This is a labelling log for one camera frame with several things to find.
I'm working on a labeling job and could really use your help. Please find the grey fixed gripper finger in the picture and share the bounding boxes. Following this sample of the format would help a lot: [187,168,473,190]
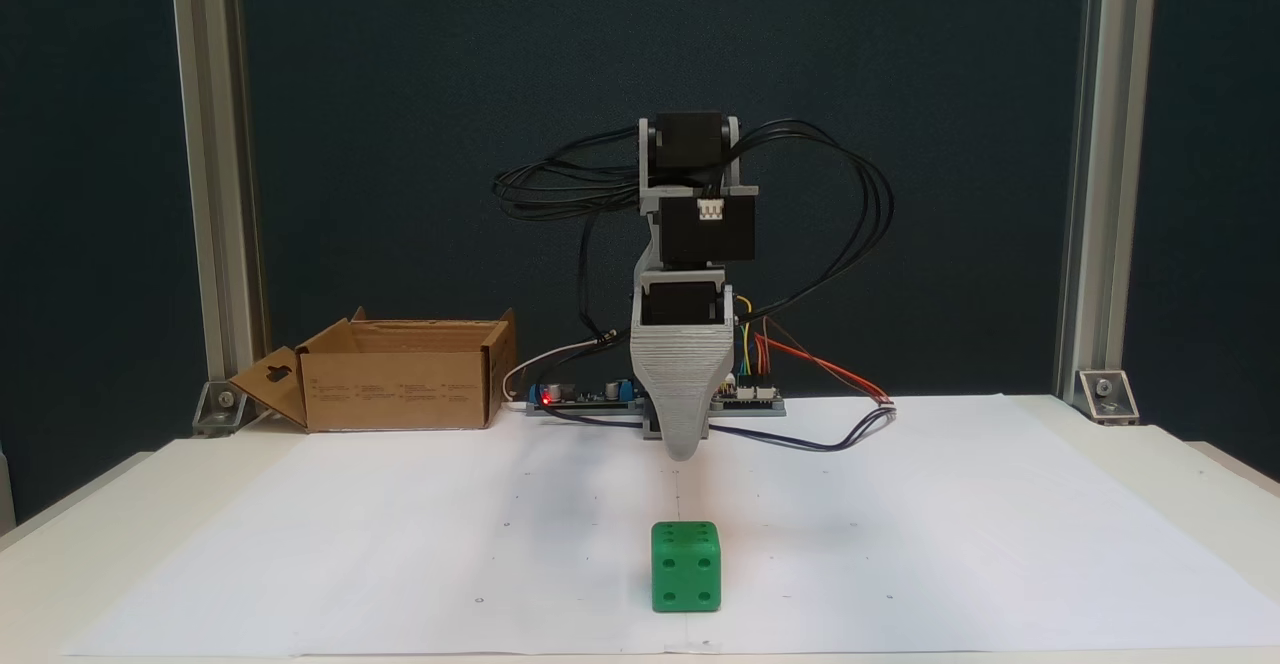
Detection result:
[631,329,737,462]

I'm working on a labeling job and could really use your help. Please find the green dice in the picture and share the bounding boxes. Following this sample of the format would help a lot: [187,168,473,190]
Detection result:
[651,521,722,614]

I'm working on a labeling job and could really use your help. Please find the circuit board with red LED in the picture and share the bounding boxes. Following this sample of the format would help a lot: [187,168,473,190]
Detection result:
[527,376,646,417]

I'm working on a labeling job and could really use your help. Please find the brown cardboard box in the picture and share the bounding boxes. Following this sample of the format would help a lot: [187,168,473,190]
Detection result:
[229,308,518,434]

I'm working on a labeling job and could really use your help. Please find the large white paper sheet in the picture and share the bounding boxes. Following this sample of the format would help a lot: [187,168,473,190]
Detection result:
[62,394,1280,657]

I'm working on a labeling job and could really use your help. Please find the circuit board with jumper wires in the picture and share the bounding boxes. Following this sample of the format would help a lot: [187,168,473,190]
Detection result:
[712,372,787,417]

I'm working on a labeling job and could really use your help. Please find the yellow green blue jumper wires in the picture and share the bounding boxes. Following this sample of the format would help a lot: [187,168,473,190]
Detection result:
[737,294,757,380]

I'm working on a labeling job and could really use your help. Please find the dark cable on table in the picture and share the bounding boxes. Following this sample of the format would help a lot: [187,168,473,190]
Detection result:
[545,399,896,453]

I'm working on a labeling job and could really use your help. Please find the red and orange wires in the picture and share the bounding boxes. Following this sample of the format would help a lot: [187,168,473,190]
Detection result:
[755,329,894,405]

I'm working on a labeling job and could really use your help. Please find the black servo cable loops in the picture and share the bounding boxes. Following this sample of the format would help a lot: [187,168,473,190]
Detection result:
[493,127,649,345]
[735,119,895,327]

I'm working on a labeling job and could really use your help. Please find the white cable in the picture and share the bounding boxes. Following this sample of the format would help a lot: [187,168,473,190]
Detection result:
[503,339,601,407]

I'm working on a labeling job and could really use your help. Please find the metal corner bracket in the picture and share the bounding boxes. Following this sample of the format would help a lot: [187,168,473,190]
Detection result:
[192,379,249,437]
[1076,369,1141,426]

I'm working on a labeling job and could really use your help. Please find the aluminium frame post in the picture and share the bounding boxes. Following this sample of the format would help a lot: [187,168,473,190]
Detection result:
[1052,0,1161,400]
[168,0,271,390]

